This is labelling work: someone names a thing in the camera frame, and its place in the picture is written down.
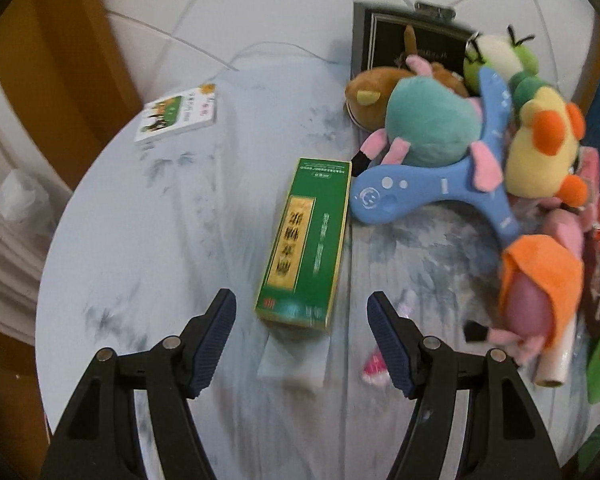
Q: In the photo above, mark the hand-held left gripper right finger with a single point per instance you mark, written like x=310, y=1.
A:
x=392, y=345

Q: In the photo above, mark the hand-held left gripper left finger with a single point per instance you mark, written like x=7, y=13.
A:
x=212, y=345

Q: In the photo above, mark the green medicine box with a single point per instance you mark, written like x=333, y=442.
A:
x=305, y=240

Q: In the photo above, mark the round light blue desktop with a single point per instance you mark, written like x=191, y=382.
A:
x=180, y=240

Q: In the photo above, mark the pink candy wrapper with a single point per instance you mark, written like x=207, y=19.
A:
x=375, y=367

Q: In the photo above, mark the clear plastic packet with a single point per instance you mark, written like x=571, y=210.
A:
x=292, y=360

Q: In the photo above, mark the blue plastic toy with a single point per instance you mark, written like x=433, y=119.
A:
x=405, y=190

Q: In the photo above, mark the pink pig plush orange dress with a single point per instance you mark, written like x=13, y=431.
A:
x=535, y=280

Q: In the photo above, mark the white paper tube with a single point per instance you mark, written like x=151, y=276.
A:
x=555, y=365

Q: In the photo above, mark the white pleated curtain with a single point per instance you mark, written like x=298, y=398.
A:
x=5, y=260

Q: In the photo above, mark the teal plush toy pink limbs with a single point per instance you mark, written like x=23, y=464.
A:
x=425, y=120

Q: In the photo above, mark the yellow duck plush toy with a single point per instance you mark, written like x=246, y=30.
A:
x=535, y=160

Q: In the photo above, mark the small card box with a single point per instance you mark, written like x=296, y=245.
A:
x=177, y=112

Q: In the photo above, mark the brown plush toy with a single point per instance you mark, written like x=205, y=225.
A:
x=375, y=92

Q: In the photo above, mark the pink tissue packet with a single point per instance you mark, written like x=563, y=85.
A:
x=592, y=170

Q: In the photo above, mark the green white caterpillar plush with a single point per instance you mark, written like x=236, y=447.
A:
x=500, y=55

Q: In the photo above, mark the black picture frame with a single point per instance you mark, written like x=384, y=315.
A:
x=380, y=40

